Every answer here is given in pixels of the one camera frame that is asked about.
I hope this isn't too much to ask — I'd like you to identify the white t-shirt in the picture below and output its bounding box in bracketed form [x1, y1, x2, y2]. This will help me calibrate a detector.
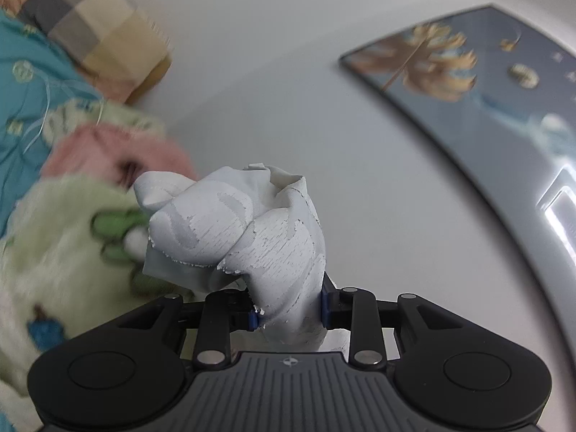
[134, 164, 348, 352]

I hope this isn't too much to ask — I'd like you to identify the green cartoon fleece blanket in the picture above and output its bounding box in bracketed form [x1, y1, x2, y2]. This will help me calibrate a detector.
[1, 172, 193, 431]

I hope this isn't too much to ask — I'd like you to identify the pink fleece blanket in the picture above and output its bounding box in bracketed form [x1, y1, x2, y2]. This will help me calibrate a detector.
[41, 124, 195, 188]

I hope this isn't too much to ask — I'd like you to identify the light green folded cloth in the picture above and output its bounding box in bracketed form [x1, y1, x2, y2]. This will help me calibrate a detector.
[42, 98, 166, 144]

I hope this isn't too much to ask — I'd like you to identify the framed leaf picture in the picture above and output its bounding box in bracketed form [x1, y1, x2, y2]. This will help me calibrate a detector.
[338, 4, 576, 294]

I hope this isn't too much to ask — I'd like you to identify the teal patterned bed sheet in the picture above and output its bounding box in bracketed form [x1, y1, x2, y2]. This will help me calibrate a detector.
[0, 11, 103, 232]

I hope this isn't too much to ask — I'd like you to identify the checkered pillow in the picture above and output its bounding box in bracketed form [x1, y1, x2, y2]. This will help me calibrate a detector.
[1, 0, 172, 104]

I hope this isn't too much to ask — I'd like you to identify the white charging cable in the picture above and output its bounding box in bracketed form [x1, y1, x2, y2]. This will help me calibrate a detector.
[21, 71, 108, 154]

